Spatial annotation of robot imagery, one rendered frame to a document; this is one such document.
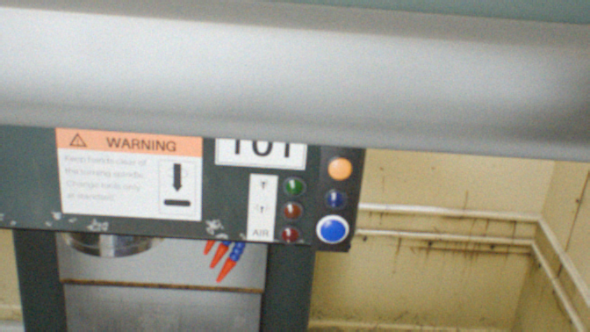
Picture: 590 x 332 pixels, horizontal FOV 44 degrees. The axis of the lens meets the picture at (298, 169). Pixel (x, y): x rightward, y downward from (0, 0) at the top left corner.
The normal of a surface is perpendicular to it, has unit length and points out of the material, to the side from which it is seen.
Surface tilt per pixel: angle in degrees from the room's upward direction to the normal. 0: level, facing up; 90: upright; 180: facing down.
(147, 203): 90
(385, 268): 90
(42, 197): 90
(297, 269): 90
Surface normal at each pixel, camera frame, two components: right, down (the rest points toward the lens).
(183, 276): 0.02, 0.44
